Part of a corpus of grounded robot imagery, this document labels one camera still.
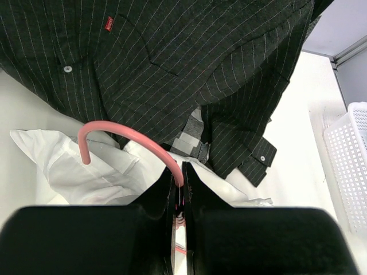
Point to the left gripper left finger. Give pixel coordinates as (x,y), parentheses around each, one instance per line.
(131,239)

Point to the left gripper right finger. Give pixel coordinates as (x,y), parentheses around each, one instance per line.
(222,239)

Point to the pink wire hanger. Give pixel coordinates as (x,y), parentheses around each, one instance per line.
(151,158)

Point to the black white checkered shirt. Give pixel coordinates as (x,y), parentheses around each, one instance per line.
(188,142)

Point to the black pinstripe shirt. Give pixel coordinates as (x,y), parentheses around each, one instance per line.
(149,64)

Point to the white plastic basket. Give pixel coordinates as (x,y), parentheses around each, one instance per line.
(346,146)

